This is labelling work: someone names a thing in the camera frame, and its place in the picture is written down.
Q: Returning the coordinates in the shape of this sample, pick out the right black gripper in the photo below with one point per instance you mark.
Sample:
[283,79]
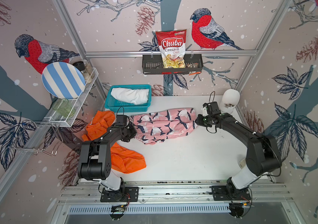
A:
[197,121]

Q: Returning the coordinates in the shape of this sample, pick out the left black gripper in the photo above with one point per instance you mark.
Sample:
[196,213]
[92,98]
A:
[133,131]

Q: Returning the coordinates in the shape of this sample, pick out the pink patterned garment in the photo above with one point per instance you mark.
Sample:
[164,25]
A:
[158,127]

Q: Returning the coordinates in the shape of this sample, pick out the white shorts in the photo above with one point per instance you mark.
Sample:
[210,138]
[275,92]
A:
[132,96]

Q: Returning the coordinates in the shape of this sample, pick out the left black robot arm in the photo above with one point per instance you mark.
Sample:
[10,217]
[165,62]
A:
[95,159]

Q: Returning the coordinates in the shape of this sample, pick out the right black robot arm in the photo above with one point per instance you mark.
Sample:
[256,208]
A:
[262,155]

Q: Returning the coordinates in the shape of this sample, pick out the white ceramic holder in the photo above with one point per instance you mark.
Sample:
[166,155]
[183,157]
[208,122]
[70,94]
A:
[229,101]

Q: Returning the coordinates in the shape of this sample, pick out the orange garment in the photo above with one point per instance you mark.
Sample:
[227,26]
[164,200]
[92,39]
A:
[123,160]

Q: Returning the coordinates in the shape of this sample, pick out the teal plastic basket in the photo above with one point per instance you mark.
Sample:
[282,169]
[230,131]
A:
[113,104]

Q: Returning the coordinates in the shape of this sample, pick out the clear spice jar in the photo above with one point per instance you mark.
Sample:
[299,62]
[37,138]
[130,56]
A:
[90,71]

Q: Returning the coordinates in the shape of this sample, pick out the green glass cup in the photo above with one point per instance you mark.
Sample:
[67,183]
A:
[63,107]

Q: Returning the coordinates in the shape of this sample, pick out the red Chuba chips bag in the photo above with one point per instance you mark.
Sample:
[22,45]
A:
[172,45]

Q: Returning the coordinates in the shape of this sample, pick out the blue striped plate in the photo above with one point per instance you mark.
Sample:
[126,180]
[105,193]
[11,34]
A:
[63,80]

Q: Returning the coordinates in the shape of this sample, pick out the dark lid spice jar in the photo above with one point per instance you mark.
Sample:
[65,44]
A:
[81,67]

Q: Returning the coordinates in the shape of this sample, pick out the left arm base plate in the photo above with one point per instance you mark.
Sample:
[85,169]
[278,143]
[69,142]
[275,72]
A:
[130,194]

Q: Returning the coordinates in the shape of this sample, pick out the black wall shelf basket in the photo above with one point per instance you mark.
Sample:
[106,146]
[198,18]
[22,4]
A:
[155,65]

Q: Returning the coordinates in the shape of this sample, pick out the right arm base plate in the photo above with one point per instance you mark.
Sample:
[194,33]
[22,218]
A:
[230,193]

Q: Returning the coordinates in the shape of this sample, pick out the white wire wall rack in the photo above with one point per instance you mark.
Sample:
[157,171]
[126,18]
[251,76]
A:
[58,128]

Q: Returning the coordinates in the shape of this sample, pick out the aluminium mounting rail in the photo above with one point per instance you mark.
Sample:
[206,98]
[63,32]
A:
[178,192]

